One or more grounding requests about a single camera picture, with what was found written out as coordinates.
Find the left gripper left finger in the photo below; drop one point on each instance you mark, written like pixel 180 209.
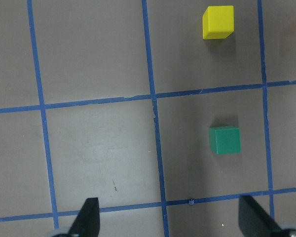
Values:
pixel 87 222

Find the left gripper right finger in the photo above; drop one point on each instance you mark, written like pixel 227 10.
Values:
pixel 254 221

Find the green wooden block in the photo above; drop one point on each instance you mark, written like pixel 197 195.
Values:
pixel 225 140

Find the yellow wooden block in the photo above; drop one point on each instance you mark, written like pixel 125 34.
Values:
pixel 218 22

